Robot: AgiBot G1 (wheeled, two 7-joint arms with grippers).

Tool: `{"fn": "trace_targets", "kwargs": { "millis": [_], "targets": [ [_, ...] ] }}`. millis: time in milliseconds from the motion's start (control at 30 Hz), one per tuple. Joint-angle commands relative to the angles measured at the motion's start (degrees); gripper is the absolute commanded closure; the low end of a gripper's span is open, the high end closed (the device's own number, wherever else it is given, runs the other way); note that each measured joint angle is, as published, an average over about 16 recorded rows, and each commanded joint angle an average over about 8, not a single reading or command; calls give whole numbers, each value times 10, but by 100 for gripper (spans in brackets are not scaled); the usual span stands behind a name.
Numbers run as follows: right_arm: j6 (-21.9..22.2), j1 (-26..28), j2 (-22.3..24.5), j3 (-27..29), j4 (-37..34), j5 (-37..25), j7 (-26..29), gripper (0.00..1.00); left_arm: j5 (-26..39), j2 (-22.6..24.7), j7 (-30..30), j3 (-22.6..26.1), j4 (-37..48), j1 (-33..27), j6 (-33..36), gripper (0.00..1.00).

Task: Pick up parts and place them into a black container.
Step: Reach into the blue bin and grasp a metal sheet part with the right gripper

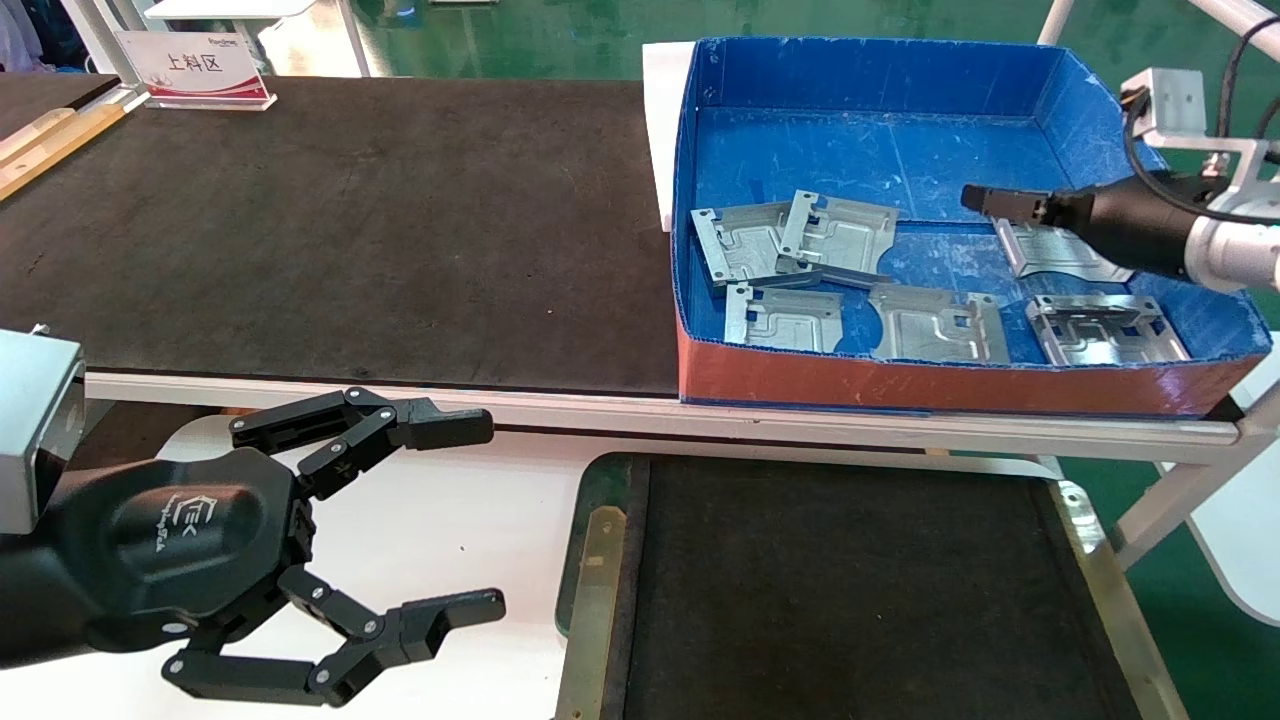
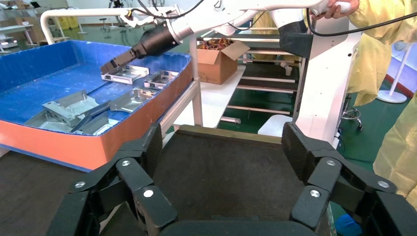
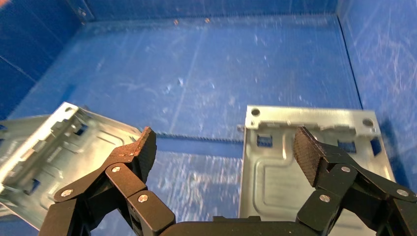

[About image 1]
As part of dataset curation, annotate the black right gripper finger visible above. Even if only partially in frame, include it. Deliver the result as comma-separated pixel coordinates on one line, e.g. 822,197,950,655
960,183,1052,224

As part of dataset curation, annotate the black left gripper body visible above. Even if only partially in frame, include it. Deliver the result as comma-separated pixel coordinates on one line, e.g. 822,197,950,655
50,447,317,653

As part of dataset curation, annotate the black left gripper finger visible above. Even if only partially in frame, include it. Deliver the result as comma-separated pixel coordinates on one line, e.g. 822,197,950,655
230,387,495,501
162,565,507,709

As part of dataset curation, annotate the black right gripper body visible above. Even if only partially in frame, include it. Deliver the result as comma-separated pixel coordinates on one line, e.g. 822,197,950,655
1043,172,1217,280

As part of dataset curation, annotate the stamped metal bracket part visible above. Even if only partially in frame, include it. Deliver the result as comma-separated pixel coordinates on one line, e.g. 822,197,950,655
775,190,899,291
994,218,1137,284
724,283,844,354
690,203,801,299
868,283,1011,365
1026,294,1191,367

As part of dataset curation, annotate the black tray container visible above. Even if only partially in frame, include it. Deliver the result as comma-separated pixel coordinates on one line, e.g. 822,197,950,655
553,452,1191,720

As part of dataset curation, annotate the blue corrugated plastic box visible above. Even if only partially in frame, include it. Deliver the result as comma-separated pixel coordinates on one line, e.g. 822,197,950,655
668,38,1273,419

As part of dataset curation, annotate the black table mat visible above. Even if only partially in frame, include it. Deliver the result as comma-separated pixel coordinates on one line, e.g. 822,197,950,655
0,75,686,397

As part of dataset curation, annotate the wooden strip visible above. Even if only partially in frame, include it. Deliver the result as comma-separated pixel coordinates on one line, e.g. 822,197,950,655
0,103,128,201

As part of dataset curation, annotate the white red sign card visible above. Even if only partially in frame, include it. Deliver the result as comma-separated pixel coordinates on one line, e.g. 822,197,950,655
115,30,278,112

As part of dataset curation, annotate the pale beige strip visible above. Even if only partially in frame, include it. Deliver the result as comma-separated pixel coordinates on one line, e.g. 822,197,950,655
0,107,79,164

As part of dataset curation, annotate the white aluminium table frame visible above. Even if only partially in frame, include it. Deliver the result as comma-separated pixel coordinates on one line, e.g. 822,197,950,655
85,372,1280,573

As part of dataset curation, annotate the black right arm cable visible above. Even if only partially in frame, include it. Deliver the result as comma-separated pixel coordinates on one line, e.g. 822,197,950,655
1120,18,1280,229

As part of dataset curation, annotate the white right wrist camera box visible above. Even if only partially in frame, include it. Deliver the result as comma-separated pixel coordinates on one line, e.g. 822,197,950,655
1120,67,1280,201

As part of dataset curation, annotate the white frame tube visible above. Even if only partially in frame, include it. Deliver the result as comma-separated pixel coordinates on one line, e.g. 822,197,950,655
1037,0,1077,47
1185,0,1280,63

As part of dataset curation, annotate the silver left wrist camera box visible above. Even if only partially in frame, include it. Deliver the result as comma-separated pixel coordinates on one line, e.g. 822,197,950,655
0,328,87,535

